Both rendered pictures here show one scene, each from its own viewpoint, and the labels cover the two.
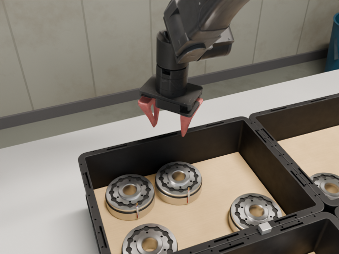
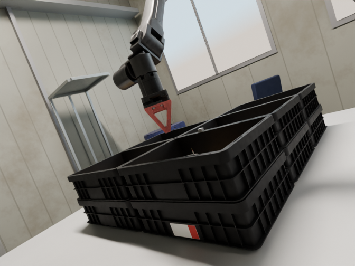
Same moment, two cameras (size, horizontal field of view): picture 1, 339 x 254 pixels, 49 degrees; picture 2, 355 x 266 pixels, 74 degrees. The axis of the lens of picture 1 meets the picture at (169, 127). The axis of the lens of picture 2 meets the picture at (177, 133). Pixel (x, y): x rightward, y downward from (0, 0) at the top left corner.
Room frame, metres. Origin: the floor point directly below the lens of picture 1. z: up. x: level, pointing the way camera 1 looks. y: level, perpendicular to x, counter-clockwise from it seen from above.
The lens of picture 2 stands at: (0.83, 0.56, 1.04)
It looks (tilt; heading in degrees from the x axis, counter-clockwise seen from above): 6 degrees down; 244
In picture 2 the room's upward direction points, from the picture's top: 20 degrees counter-clockwise
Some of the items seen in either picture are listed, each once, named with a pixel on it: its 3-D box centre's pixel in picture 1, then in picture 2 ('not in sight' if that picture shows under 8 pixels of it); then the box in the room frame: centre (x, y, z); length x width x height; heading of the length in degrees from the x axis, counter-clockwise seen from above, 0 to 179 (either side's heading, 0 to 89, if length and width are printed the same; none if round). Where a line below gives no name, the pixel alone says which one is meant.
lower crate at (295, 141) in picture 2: not in sight; (249, 157); (0.22, -0.15, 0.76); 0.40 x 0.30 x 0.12; 110
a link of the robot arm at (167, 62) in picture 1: (176, 48); (141, 67); (0.58, -0.01, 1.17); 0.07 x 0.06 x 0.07; 113
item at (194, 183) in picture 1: (178, 178); not in sight; (0.57, -0.02, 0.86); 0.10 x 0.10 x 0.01
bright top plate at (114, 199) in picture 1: (129, 192); not in sight; (0.53, 0.08, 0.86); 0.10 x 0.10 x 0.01
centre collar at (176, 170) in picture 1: (178, 176); not in sight; (0.57, -0.02, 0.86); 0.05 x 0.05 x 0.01
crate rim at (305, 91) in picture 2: not in sight; (263, 103); (-0.06, -0.25, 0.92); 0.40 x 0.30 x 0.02; 110
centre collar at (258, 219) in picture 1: (256, 211); not in sight; (0.47, -0.17, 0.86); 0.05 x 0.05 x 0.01
